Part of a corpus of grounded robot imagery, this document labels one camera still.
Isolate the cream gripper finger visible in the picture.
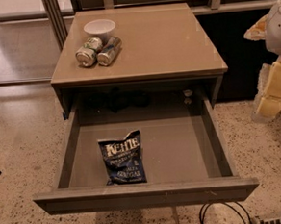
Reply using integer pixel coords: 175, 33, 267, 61
243, 14, 268, 41
254, 56, 281, 121

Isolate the blue Kettle chip bag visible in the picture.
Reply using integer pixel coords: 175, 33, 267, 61
98, 130, 147, 186

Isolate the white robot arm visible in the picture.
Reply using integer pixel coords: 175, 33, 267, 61
244, 0, 281, 123

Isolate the open grey top drawer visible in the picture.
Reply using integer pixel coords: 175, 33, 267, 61
26, 86, 262, 217

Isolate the white bowl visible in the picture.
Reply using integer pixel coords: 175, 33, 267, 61
84, 19, 115, 40

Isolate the blue silver soda can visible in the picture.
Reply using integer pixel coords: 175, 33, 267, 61
97, 37, 122, 66

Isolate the green soda can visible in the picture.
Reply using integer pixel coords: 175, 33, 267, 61
76, 37, 103, 67

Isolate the black cable on floor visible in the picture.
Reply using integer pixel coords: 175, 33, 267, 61
198, 200, 252, 224

